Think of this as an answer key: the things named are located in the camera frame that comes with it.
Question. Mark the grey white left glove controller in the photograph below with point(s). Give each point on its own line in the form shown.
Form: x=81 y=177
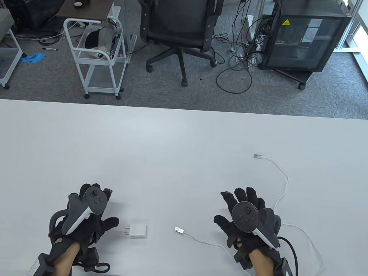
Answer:
x=84 y=211

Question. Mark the blue glove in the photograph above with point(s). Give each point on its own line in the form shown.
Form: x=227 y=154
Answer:
x=34 y=58

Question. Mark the white USB wall charger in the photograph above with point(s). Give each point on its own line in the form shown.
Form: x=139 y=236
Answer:
x=137 y=232

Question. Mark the black wrist sensor module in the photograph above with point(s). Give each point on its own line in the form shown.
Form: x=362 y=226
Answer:
x=90 y=258
x=242 y=259

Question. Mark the person's right thumb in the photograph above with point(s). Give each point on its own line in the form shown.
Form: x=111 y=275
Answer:
x=221 y=223

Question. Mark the person's right middle finger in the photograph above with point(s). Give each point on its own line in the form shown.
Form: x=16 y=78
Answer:
x=240 y=195

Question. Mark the person's left thumb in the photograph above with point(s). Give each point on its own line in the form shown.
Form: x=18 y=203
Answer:
x=111 y=223

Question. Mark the person's right hand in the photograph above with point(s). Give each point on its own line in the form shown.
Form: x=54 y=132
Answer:
x=243 y=238

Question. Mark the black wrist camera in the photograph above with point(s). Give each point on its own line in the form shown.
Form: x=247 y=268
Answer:
x=38 y=266
x=284 y=274

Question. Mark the large black equipment case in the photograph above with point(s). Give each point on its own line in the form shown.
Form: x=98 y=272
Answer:
x=34 y=3

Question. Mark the black computer tower case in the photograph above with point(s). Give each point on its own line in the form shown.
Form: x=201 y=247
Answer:
x=306 y=36

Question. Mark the black wheeled computer stand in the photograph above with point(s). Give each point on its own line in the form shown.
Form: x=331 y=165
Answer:
x=298 y=77

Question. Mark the dark brown side table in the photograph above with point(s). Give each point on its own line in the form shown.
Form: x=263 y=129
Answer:
x=89 y=5

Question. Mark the black marker pen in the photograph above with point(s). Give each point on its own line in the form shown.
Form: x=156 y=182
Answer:
x=50 y=49

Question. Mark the grey white right glove controller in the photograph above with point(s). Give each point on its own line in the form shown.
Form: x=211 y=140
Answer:
x=253 y=222

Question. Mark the person's left forearm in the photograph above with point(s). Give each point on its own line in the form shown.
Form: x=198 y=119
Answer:
x=65 y=261

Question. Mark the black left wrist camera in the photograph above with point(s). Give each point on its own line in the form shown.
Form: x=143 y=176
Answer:
x=38 y=266

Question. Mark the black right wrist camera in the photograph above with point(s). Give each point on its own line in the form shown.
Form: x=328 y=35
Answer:
x=284 y=274

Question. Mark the white power strip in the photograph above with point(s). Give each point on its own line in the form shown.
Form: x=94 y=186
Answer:
x=251 y=59

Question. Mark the black office chair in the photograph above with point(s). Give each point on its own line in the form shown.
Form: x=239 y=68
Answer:
x=178 y=17

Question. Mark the person's left little finger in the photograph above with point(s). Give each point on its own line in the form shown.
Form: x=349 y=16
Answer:
x=72 y=199

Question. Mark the person's right little finger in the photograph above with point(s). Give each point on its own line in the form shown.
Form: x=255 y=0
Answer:
x=260 y=204

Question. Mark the black bag in cart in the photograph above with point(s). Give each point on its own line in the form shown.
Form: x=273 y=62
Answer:
x=95 y=39

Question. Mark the person's left hand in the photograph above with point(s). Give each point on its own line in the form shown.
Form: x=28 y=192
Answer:
x=85 y=228

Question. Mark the white cart with grey top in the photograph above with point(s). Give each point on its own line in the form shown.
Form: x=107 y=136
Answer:
x=2 y=45

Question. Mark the black left wrist sensor module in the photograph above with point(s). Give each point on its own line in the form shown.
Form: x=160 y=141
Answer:
x=90 y=258

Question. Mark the black right wrist sensor module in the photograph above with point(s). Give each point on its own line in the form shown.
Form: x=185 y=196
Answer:
x=242 y=259

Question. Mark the white wheeled utility cart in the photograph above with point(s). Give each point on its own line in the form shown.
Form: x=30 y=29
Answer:
x=94 y=59

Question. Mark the grey white glove controller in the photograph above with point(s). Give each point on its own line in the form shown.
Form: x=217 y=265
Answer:
x=253 y=222
x=84 y=211

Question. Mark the person's right forearm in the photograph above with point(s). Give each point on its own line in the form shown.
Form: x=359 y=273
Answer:
x=263 y=267

